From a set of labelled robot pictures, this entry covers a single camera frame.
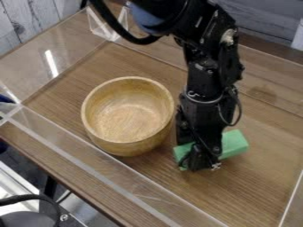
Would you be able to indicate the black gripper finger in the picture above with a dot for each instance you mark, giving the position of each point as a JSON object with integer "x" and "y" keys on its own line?
{"x": 202, "y": 159}
{"x": 184, "y": 132}

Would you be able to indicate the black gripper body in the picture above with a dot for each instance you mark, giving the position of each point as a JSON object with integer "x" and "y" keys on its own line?
{"x": 209, "y": 117}

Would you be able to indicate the green rectangular block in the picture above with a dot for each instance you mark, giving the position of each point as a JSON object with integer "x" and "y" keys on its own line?
{"x": 234, "y": 146}

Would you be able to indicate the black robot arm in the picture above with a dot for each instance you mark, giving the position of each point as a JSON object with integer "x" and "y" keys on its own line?
{"x": 206, "y": 32}

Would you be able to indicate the brown wooden bowl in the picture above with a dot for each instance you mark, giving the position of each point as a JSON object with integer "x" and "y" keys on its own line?
{"x": 128, "y": 115}

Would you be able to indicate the clear acrylic enclosure walls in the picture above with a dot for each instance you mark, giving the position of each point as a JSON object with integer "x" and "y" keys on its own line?
{"x": 256, "y": 191}

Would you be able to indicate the clear acrylic corner bracket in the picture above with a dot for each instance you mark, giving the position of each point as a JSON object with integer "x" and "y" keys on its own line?
{"x": 100, "y": 26}

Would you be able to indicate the black metal stand bracket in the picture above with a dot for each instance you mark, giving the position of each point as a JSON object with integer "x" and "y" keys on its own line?
{"x": 56, "y": 208}

